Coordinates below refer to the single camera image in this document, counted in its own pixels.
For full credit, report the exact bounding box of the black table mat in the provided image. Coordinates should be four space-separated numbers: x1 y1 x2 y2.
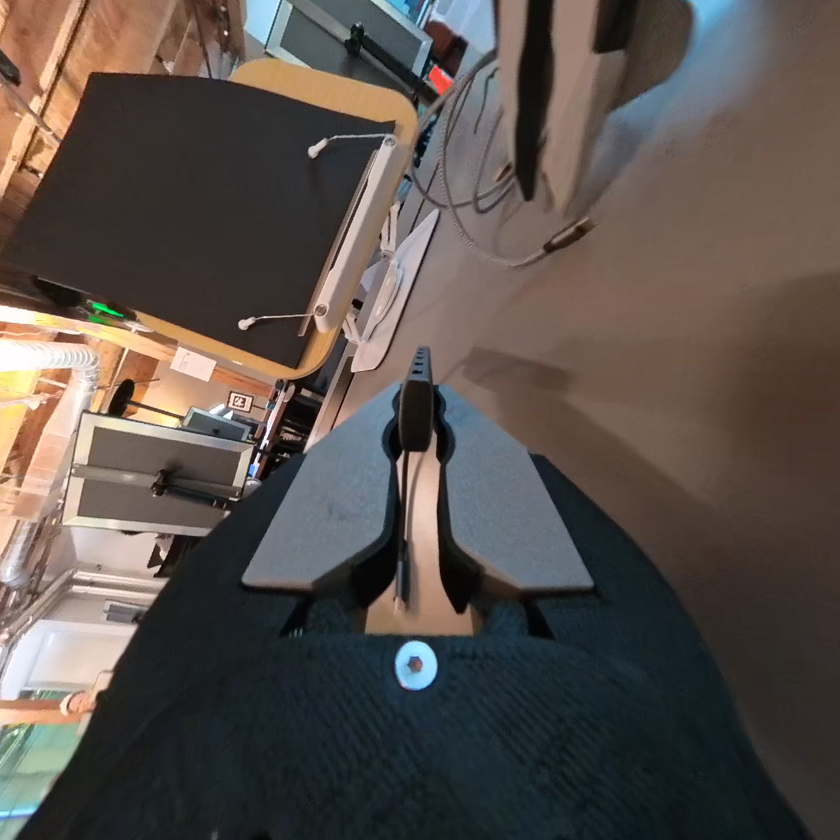
0 72 397 370

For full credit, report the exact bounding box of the black device with green light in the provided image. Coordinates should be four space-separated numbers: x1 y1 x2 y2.
31 276 143 326

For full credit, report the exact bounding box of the black usb hub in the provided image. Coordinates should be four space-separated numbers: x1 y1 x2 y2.
400 345 438 455

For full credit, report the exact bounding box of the braided grey usb-c cable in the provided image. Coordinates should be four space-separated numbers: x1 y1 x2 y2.
412 51 598 271

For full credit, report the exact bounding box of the white flat stand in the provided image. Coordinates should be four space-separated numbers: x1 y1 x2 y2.
350 209 441 373

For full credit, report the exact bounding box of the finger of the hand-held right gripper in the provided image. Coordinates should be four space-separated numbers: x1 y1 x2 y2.
594 0 694 123
495 0 615 213

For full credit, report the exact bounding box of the white metal bar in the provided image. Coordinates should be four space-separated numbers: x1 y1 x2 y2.
311 134 402 336

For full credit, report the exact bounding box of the grey panel with black handle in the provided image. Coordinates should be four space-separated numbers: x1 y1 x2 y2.
264 0 434 90
62 411 256 536

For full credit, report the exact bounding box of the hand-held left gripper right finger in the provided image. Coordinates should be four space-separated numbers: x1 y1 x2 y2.
435 386 596 613

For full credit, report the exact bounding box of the silver ventilation duct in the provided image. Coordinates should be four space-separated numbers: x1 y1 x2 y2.
0 340 101 586

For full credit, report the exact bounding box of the white paper note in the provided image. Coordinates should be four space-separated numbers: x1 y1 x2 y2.
171 346 217 383

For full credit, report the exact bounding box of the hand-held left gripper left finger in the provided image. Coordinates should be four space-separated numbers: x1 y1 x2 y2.
241 386 404 609

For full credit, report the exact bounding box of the white cord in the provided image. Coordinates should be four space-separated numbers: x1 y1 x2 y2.
239 312 317 331
307 133 393 159

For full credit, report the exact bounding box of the light wooden table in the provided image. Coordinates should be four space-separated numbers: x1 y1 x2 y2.
131 58 420 383

